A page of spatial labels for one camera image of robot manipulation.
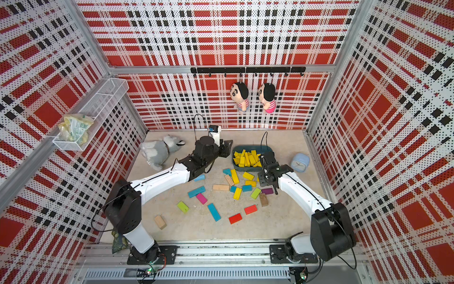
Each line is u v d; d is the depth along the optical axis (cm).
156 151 98
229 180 96
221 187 94
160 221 81
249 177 98
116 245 75
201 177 65
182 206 88
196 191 93
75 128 63
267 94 96
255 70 89
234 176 98
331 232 41
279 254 73
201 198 91
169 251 75
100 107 81
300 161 96
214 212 87
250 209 87
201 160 64
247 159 100
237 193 92
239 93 91
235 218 85
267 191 91
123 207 45
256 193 91
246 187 93
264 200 88
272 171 61
